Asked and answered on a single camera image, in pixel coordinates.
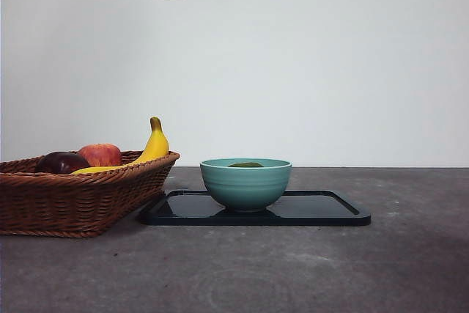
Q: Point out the green avocado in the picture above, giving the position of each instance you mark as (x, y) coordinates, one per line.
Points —
(245, 165)

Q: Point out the teal ribbed bowl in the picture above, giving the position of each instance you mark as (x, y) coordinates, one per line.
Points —
(245, 188)

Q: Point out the yellow banana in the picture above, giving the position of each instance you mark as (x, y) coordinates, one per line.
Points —
(157, 144)

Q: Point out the dark flat rectangular tray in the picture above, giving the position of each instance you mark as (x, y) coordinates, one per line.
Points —
(315, 210)

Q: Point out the red yellow streaked apple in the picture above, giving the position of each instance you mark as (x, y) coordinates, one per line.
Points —
(100, 154)

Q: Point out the brown wicker basket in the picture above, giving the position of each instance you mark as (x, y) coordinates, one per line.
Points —
(73, 199)

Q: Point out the dark red glossy apple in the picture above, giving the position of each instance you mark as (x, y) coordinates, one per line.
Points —
(60, 163)

